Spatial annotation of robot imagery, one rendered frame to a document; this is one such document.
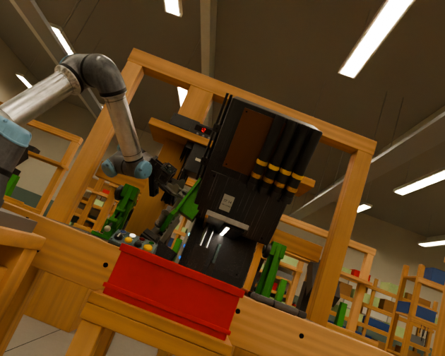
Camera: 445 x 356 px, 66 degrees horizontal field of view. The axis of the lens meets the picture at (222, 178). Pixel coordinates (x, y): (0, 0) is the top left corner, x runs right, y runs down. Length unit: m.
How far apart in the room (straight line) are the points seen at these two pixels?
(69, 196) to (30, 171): 11.36
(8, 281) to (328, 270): 1.41
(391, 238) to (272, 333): 11.94
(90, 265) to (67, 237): 0.12
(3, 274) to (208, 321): 0.57
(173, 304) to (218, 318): 0.11
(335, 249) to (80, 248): 1.25
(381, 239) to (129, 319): 12.24
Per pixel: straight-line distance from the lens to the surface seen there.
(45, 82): 1.32
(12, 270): 1.12
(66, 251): 1.23
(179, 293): 0.86
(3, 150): 1.07
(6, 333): 1.98
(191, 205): 1.43
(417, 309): 6.28
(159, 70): 2.08
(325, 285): 1.90
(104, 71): 1.28
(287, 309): 1.24
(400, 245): 13.16
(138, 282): 0.86
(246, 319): 1.19
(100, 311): 0.86
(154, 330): 0.84
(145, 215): 1.80
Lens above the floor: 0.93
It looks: 15 degrees up
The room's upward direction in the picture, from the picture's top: 21 degrees clockwise
